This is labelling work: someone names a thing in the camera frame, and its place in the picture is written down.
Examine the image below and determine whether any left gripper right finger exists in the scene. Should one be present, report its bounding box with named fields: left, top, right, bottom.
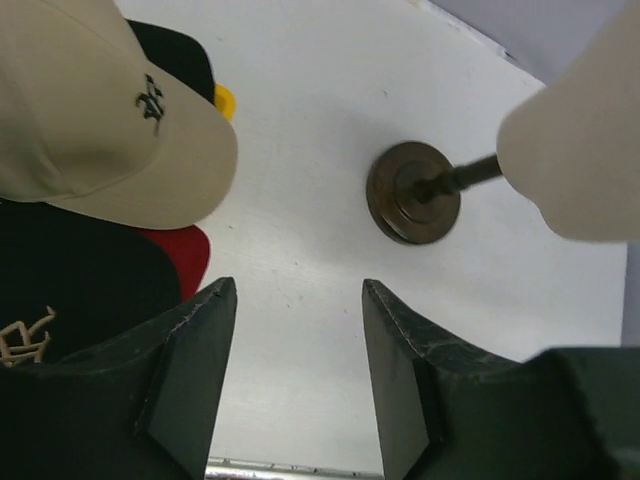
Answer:
left=362, top=279, right=639, bottom=479

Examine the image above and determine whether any cream mannequin head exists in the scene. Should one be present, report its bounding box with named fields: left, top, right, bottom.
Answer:
left=496, top=1, right=639, bottom=243

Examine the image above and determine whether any red cap white logo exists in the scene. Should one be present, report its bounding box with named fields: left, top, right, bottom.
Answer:
left=134, top=225, right=211, bottom=301

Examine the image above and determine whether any beige cap black R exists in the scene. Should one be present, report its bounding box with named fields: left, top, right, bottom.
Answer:
left=1, top=1, right=238, bottom=230

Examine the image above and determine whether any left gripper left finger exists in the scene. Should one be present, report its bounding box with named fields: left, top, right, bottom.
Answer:
left=1, top=277, right=237, bottom=479

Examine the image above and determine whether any yellow plastic tray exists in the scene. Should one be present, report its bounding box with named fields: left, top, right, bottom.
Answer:
left=214, top=84, right=237, bottom=122

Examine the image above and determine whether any dark wooden stand base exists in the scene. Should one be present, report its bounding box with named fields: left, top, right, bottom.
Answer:
left=365, top=141, right=503, bottom=245

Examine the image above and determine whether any black cap gold R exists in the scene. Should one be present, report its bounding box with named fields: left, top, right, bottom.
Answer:
left=1, top=200, right=182, bottom=368

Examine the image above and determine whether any black cap white NY logo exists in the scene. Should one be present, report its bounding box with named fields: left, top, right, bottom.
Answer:
left=127, top=19, right=216, bottom=105

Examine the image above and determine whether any aluminium front rail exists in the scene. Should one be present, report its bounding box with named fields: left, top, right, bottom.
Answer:
left=204, top=458, right=383, bottom=480

